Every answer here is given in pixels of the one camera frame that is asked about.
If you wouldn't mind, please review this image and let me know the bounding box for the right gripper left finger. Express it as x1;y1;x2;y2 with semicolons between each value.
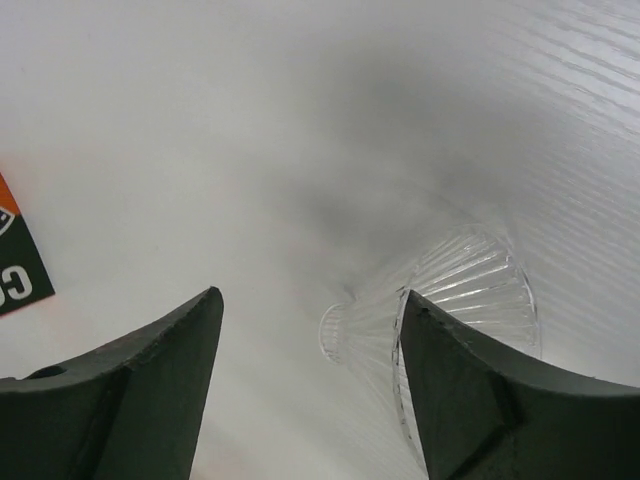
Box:
1;287;223;479

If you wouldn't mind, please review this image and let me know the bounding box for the orange coffee filter box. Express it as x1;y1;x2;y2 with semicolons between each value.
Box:
0;177;55;316

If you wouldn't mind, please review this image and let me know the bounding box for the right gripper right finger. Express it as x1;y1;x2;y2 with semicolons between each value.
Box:
400;291;639;479

